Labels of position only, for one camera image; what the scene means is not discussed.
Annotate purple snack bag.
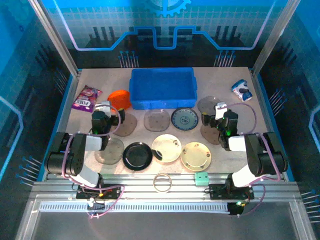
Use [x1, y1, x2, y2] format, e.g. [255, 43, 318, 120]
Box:
[71, 84, 103, 113]

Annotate tape roll ring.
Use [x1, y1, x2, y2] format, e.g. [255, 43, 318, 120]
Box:
[152, 173, 173, 193]

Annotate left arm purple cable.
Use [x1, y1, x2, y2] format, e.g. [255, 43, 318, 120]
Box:
[60, 103, 126, 220]

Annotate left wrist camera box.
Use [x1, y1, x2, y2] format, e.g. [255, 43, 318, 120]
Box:
[94, 100, 111, 117]

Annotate slotted cable duct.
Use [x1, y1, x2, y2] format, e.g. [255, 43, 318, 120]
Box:
[38, 201, 231, 213]

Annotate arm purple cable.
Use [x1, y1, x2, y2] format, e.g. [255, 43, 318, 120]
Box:
[60, 103, 126, 220]
[223, 102, 283, 218]

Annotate aluminium rail frame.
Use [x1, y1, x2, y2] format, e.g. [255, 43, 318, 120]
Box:
[14, 172, 317, 240]

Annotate aluminium frame post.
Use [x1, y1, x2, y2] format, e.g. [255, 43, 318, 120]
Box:
[251, 0, 302, 76]
[28, 0, 82, 76]

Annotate orange plate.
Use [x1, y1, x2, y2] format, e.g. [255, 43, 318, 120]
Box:
[107, 89, 132, 111]

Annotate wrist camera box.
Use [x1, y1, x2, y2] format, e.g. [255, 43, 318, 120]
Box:
[214, 101, 228, 120]
[94, 100, 111, 117]

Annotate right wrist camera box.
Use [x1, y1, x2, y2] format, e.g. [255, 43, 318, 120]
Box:
[214, 101, 228, 120]

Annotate yellow floral plate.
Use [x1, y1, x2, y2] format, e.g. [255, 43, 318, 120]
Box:
[180, 141, 213, 172]

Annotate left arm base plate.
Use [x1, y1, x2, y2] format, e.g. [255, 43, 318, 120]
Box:
[75, 183, 121, 201]

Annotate blue white patterned plate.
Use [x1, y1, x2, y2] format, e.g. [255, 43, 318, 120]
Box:
[170, 107, 200, 131]

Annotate white blue snack packet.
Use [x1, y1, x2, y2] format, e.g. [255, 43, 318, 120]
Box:
[231, 79, 253, 102]

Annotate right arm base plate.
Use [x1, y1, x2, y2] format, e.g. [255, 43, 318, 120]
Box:
[208, 183, 255, 201]

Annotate blue plastic bin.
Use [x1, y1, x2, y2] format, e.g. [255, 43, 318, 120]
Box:
[128, 67, 198, 111]

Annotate black controller box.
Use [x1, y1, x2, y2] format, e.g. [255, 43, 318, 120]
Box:
[227, 201, 251, 216]

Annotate cream floral plate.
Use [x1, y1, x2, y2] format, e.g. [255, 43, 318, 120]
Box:
[151, 134, 183, 163]

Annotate smoky glass plate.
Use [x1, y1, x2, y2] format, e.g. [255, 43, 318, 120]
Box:
[94, 137, 125, 166]
[111, 112, 138, 138]
[200, 124, 222, 145]
[143, 108, 171, 132]
[197, 96, 222, 116]

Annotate black plate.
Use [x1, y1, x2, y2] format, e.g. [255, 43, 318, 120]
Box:
[122, 141, 153, 172]

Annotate green plastic block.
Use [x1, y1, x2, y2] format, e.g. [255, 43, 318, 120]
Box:
[194, 171, 210, 187]

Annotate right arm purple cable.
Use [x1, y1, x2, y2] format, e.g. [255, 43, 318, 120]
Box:
[223, 102, 283, 218]

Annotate blue table edge strip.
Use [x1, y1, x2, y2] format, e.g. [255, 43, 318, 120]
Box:
[37, 73, 76, 182]
[254, 72, 296, 182]

